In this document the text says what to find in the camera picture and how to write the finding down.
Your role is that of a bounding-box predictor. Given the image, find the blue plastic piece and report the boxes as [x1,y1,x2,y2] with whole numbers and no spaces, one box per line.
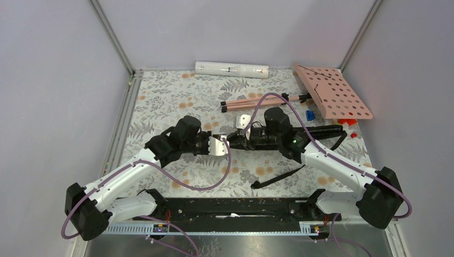
[305,110,315,121]

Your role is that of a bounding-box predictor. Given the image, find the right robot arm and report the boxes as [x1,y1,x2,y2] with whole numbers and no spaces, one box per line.
[226,107,404,229]

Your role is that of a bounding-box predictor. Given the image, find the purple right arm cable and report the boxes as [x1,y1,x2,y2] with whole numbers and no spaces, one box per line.
[243,93,413,257]

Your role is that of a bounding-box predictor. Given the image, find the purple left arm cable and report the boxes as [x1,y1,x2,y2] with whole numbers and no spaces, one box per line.
[60,137,233,257]

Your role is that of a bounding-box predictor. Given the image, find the black racket bag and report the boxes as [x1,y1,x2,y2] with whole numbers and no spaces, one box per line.
[260,125,347,150]

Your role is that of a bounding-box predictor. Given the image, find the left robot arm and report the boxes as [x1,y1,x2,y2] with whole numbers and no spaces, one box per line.
[60,116,212,241]

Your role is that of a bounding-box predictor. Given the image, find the floral tablecloth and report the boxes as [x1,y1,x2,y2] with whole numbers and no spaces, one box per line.
[113,68,373,199]

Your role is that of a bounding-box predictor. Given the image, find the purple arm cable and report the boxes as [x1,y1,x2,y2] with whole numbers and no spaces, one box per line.
[60,137,233,257]
[243,93,413,257]

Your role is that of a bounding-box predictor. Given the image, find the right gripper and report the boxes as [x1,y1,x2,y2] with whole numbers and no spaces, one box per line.
[229,126,281,152]

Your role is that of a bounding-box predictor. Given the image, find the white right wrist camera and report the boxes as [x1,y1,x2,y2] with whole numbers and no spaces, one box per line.
[235,115,251,139]

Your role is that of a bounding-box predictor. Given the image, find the red toy blocks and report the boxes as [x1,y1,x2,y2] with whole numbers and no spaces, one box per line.
[337,119,358,126]

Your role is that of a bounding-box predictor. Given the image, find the white shuttlecock tube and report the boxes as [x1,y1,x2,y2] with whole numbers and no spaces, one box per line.
[195,61,269,79]

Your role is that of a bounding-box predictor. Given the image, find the pink music stand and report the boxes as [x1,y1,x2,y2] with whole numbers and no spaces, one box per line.
[220,62,374,122]

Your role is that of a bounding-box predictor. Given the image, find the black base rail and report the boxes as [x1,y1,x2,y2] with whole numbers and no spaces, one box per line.
[149,198,335,232]

